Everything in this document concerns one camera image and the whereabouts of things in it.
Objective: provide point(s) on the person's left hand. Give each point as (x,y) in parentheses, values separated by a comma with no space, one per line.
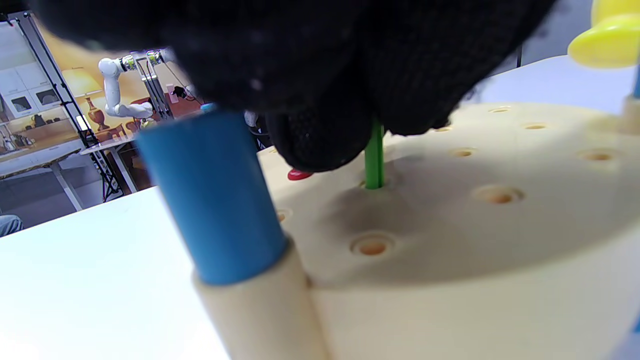
(325,60)

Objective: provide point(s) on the green toy nail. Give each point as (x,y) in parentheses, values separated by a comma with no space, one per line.
(374,160)

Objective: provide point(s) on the red toy nail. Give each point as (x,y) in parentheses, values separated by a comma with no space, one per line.
(299,174)

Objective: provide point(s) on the yellow round tap bench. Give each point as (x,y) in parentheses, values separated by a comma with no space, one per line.
(450,250)

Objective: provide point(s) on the yellow toy hammer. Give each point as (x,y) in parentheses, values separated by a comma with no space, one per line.
(610,42)

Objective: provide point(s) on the kitchen scene backdrop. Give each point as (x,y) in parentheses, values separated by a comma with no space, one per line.
(70,65)

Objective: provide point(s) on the black truss stand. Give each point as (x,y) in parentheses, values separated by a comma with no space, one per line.
(60,85)

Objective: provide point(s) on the marble top background table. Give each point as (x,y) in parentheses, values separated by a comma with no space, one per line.
(35,165)

